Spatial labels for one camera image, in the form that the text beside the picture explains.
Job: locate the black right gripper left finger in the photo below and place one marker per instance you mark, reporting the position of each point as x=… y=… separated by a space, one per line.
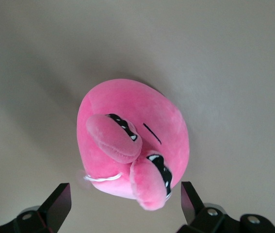
x=54 y=206

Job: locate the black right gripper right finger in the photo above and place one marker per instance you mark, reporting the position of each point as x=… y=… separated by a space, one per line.
x=193 y=208

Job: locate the pink plush toy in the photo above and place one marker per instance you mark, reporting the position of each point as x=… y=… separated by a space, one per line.
x=127 y=109

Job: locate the brown table mat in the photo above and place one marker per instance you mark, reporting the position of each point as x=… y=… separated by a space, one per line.
x=200 y=48

